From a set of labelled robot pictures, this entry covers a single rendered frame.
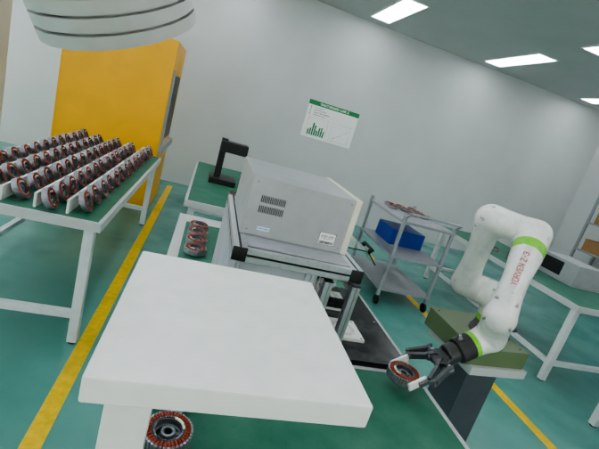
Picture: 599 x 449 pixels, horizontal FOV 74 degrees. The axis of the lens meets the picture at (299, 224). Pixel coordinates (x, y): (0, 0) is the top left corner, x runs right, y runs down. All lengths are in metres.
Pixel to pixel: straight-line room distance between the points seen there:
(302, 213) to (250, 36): 5.55
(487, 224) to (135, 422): 1.45
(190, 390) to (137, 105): 4.52
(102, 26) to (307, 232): 1.07
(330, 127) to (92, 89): 3.70
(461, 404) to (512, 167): 6.93
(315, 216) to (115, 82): 3.85
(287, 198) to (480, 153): 7.08
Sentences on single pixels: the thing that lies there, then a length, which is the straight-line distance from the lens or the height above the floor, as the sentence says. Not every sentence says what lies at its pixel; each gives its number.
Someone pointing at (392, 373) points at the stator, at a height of 0.82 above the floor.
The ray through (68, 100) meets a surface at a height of 1.03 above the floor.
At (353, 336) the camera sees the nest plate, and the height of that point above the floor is 0.78.
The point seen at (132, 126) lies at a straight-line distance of 4.94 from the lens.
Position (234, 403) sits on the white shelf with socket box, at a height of 1.19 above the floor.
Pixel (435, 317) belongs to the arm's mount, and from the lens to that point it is 2.10.
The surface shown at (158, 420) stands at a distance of 1.08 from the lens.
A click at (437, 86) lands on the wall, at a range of 7.65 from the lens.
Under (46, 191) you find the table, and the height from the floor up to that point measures 0.85.
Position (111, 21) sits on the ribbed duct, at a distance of 0.43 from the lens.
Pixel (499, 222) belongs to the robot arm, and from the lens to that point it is 1.74.
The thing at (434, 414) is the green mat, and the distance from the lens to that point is 1.51.
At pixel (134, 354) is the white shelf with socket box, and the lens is 0.54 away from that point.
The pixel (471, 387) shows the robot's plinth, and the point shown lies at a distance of 2.15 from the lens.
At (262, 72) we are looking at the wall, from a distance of 6.73.
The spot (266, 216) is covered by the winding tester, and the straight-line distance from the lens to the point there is 1.34.
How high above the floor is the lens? 1.52
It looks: 14 degrees down
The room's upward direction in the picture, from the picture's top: 17 degrees clockwise
